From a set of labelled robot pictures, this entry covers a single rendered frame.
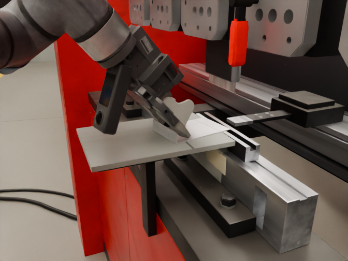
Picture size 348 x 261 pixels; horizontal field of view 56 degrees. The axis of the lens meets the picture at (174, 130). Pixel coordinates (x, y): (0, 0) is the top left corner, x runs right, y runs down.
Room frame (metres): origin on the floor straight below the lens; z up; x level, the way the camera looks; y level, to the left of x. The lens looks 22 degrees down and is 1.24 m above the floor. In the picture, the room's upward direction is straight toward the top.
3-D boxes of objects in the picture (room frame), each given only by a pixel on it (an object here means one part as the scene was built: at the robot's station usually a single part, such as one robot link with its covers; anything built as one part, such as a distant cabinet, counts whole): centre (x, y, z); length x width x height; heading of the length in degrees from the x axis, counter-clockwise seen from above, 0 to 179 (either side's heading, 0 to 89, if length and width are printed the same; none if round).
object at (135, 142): (0.58, 0.04, 1.00); 0.26 x 0.18 x 0.01; 113
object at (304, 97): (0.70, -0.24, 1.01); 0.26 x 0.12 x 0.05; 113
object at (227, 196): (0.49, -0.10, 0.91); 0.03 x 0.03 x 0.02
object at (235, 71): (0.64, -0.09, 1.13); 0.10 x 0.02 x 0.10; 23
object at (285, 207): (0.59, -0.12, 0.92); 0.39 x 0.06 x 0.10; 23
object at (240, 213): (0.58, -0.06, 0.89); 0.30 x 0.05 x 0.03; 23
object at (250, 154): (0.62, -0.10, 0.98); 0.20 x 0.03 x 0.03; 23
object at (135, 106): (1.17, 0.19, 0.89); 0.30 x 0.05 x 0.03; 23
